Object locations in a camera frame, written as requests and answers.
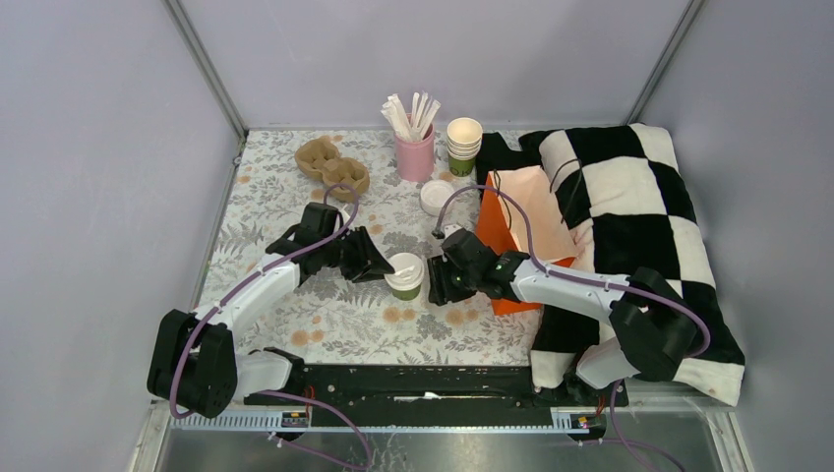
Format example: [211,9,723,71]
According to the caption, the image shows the black white checkered pillow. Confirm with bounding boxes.
[518,123,745,406]

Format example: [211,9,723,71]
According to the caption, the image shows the orange paper bag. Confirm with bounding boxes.
[474,164,580,318]

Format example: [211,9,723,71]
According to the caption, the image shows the green paper cup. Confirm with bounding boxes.
[391,285,422,301]

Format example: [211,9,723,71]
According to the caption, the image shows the black cloth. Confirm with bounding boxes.
[475,131,548,185]

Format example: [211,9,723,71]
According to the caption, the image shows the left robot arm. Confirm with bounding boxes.
[147,202,395,419]

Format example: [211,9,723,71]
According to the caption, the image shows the floral tablecloth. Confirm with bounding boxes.
[201,130,541,366]

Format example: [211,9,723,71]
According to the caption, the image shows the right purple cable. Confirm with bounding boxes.
[433,184,713,472]

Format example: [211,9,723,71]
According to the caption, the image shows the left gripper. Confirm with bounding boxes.
[320,225,394,282]

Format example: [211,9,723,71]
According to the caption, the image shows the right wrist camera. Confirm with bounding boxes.
[432,223,463,244]

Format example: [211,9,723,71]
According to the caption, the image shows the purple cable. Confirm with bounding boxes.
[433,184,713,472]
[169,183,376,472]

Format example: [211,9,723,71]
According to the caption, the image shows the pink straw holder cup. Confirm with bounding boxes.
[394,125,435,182]

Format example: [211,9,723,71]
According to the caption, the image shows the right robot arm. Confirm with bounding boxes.
[427,229,709,405]

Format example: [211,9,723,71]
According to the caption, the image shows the brown pulp cup carrier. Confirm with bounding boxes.
[294,137,371,196]

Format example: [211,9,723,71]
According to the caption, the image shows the stack of white lids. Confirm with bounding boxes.
[419,179,455,216]

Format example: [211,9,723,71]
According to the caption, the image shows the stack of paper cups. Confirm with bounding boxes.
[447,117,483,177]

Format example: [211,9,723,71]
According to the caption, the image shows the white plastic lid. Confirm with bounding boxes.
[385,253,425,291]

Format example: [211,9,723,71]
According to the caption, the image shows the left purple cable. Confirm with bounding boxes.
[169,183,376,472]

